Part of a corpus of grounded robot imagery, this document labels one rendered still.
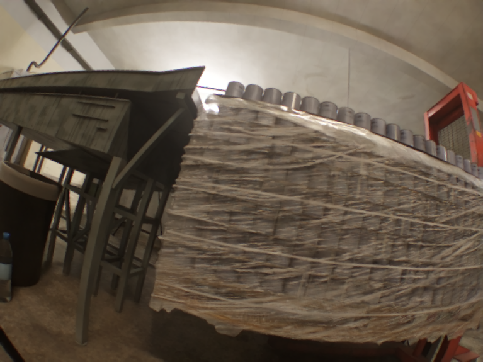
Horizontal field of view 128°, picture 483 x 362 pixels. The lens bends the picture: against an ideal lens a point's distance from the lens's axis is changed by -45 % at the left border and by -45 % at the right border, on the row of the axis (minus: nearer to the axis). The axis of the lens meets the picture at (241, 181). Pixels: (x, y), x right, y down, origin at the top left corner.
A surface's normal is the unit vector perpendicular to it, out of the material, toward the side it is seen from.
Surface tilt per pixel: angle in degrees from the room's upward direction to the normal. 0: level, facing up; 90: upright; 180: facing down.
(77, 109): 90
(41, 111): 90
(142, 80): 90
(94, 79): 90
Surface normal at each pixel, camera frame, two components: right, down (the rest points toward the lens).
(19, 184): 0.66, 0.05
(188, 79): -0.33, -0.29
